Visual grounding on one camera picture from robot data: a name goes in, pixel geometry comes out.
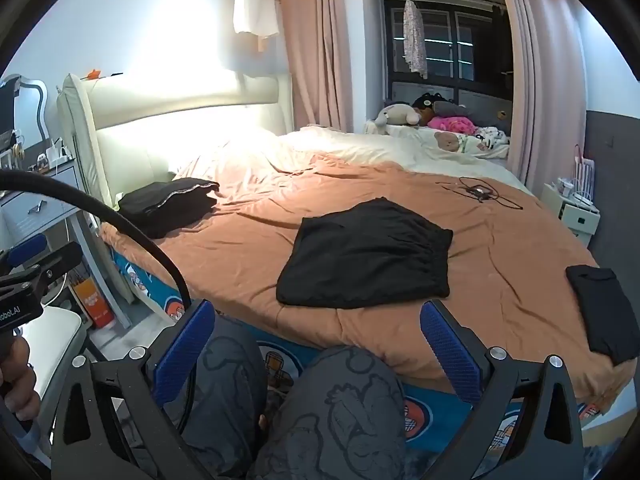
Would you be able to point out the grey pillow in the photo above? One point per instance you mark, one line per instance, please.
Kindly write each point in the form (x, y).
(452, 108)

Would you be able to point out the orange blanket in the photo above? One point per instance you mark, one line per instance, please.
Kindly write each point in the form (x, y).
(240, 260)

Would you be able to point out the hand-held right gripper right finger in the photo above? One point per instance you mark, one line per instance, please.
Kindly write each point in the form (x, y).
(450, 350)

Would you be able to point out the pink cloth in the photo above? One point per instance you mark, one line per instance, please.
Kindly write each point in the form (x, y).
(452, 124)

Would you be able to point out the floral hanging garment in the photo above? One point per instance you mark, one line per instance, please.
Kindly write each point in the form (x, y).
(414, 35)

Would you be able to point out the white chair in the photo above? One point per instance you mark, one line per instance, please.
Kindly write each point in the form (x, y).
(55, 340)

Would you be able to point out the cream padded headboard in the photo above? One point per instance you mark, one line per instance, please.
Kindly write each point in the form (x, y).
(150, 130)

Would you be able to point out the white nightstand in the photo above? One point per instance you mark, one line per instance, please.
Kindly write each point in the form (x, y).
(570, 215)

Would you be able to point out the beige plush toy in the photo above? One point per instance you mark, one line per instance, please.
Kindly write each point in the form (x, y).
(395, 116)

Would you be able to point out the silver framed mirror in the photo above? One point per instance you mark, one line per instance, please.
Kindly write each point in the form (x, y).
(32, 110)

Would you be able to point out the cream bear-print pillow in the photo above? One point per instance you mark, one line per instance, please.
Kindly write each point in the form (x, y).
(360, 147)

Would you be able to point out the black and white patterned cloth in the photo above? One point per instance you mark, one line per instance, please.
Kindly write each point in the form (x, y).
(492, 137)

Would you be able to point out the small orange toy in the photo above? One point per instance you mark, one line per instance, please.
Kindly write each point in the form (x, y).
(93, 74)

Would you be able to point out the pink curtain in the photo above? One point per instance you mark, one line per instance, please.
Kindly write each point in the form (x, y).
(315, 50)
(540, 70)

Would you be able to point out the items beside bed on floor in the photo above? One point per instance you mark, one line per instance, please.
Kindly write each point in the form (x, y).
(585, 175)

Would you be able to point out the person's grey printed trousers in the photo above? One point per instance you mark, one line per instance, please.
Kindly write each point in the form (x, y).
(325, 410)

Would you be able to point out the teal cartoon bedsheet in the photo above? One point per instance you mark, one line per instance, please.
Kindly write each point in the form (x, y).
(145, 285)

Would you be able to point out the bear print pillow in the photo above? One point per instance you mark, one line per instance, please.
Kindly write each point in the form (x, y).
(450, 142)

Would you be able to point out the grey dresser with drawers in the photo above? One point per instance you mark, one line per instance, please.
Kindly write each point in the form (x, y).
(35, 200)

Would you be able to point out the orange box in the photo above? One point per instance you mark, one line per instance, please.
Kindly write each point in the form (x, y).
(95, 305)

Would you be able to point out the folded black garment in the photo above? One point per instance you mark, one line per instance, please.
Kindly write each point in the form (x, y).
(600, 310)

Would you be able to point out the dark window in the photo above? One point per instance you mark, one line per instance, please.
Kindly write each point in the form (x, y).
(465, 45)

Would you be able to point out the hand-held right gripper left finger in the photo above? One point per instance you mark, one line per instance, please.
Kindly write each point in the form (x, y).
(182, 347)

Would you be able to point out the black pants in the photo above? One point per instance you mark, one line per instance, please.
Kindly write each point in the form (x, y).
(365, 255)

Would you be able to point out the black plush toy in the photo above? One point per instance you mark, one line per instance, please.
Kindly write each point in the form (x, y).
(430, 102)

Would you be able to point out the stack of folded black clothes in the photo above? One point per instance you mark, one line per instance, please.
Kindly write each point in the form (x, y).
(165, 205)

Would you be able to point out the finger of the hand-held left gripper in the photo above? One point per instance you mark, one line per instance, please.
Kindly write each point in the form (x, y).
(57, 262)
(27, 251)

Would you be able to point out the person's left hand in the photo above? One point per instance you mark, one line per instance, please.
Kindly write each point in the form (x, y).
(20, 385)

